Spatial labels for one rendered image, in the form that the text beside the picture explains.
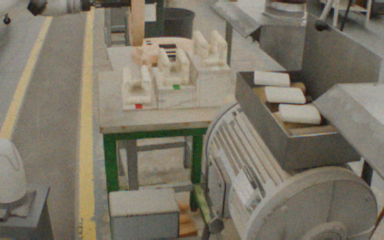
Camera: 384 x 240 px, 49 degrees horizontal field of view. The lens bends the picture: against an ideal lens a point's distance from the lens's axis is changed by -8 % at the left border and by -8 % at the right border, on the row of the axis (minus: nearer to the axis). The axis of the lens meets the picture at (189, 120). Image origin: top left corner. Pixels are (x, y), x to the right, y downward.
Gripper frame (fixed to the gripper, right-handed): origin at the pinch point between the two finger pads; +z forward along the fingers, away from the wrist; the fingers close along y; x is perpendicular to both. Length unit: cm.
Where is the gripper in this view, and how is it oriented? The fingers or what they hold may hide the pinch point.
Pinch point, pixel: (129, 1)
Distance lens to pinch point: 189.4
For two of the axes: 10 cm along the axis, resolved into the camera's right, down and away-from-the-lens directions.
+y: 1.7, 4.5, -8.8
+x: 0.4, -8.9, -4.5
